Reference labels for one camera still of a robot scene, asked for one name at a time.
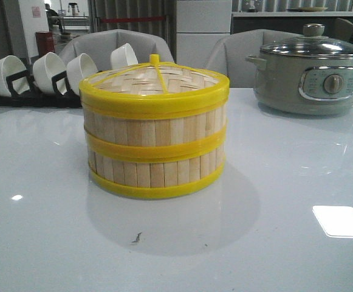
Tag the red fire extinguisher box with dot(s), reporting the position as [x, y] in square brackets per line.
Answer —
[44, 41]

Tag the white bowl right upright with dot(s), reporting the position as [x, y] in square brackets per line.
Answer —
[123, 56]

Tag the glass pot lid grey knob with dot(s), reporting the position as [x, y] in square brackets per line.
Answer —
[312, 44]

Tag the white cabinet background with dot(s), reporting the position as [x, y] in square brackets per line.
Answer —
[199, 26]

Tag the grey chair left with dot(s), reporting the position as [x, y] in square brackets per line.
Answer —
[100, 45]

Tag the bamboo steamer lid yellow rim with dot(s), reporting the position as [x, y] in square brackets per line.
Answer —
[154, 90]

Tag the grey chair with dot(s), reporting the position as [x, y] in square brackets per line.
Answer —
[228, 55]
[100, 45]

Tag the white bowl far left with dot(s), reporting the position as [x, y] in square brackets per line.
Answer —
[9, 65]

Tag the grey chair right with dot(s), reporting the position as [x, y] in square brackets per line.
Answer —
[228, 55]

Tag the grey electric cooking pot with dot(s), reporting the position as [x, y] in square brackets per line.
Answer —
[303, 85]

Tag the bamboo steamer drawer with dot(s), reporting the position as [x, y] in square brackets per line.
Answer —
[156, 180]
[161, 140]

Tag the person in background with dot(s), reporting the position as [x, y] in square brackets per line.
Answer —
[50, 12]

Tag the black bowl rack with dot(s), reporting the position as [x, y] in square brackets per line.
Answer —
[62, 97]

